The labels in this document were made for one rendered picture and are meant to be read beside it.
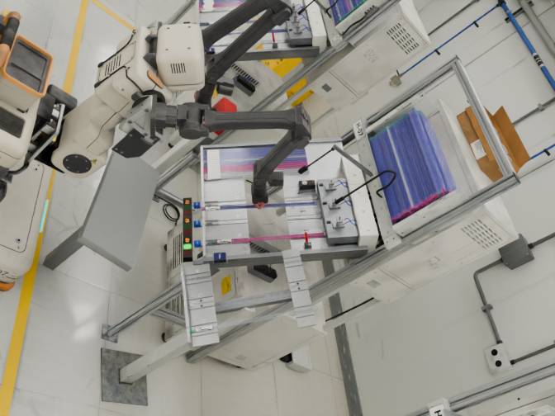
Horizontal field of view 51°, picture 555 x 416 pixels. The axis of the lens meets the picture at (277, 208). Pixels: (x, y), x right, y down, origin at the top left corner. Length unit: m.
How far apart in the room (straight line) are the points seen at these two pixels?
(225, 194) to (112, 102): 0.83
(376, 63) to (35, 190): 2.10
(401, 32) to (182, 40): 1.86
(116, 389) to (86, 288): 0.51
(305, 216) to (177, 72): 0.98
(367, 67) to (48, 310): 2.27
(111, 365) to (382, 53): 2.32
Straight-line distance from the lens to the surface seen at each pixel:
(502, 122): 3.10
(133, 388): 2.96
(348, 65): 3.69
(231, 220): 2.64
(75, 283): 3.01
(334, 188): 2.69
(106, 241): 2.38
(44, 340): 2.80
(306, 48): 3.57
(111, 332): 2.95
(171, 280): 3.25
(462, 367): 3.88
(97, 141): 2.23
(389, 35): 3.63
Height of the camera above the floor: 2.24
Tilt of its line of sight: 29 degrees down
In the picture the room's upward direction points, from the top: 56 degrees clockwise
